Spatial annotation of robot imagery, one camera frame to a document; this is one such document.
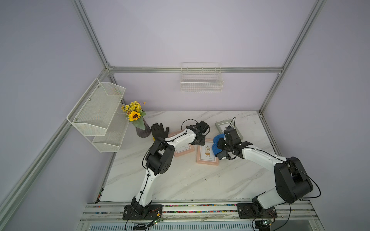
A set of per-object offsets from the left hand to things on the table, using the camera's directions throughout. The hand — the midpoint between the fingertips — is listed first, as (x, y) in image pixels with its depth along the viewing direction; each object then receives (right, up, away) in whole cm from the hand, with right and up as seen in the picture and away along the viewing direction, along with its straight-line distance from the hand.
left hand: (199, 142), depth 98 cm
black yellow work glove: (-30, +6, +7) cm, 31 cm away
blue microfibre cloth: (+10, -2, -7) cm, 12 cm away
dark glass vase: (-40, +6, +3) cm, 40 cm away
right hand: (+13, -1, -5) cm, 14 cm away
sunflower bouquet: (-40, +19, -12) cm, 46 cm away
